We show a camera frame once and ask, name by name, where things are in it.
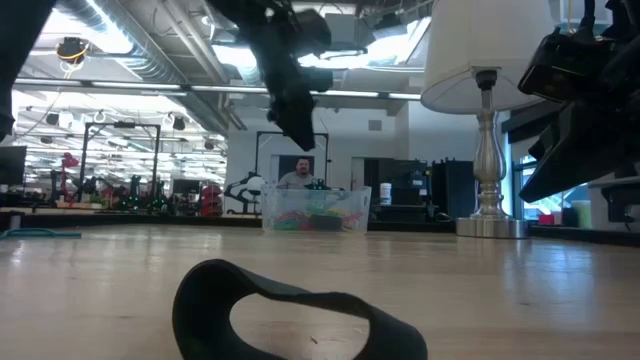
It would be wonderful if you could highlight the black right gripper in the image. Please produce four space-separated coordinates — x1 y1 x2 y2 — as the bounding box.
519 29 640 204

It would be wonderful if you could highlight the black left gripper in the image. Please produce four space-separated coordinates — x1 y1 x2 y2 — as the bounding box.
234 4 317 152

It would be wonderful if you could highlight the clear plastic bin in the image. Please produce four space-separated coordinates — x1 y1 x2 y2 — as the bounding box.
259 184 373 235

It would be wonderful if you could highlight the blue rubber band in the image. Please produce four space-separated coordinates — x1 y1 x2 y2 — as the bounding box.
0 228 82 240

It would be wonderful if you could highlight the person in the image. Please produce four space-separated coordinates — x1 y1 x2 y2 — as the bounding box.
277 157 321 190

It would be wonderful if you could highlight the long ceiling light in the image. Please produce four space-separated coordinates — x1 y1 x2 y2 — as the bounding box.
12 77 422 100

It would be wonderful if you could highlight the green cup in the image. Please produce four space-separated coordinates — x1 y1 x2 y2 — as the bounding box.
571 199 594 230

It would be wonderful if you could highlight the black side desk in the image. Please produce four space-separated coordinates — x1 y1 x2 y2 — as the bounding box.
589 174 640 224

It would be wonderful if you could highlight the grey ceiling box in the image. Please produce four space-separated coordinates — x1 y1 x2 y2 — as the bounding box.
329 12 357 44

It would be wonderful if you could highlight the black cabinet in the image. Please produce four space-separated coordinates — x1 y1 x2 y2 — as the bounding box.
430 158 476 221
362 157 431 224

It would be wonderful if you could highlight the red stacked equipment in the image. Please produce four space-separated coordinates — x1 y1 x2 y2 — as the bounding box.
199 184 224 217

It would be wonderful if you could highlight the white shade table lamp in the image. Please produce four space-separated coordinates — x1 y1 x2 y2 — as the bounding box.
420 0 556 240

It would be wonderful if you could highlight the black monitor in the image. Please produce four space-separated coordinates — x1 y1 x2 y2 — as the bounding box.
0 145 27 186

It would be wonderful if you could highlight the black camera rig frame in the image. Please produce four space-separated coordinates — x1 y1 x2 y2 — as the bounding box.
254 129 331 191
79 121 162 201

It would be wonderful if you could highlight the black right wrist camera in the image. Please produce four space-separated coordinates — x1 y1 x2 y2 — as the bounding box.
517 27 617 105

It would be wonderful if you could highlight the silver ventilation duct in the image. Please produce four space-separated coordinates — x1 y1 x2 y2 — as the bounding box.
54 0 201 86

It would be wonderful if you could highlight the black ceiling camera yellow cable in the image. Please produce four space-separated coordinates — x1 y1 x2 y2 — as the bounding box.
55 37 91 64

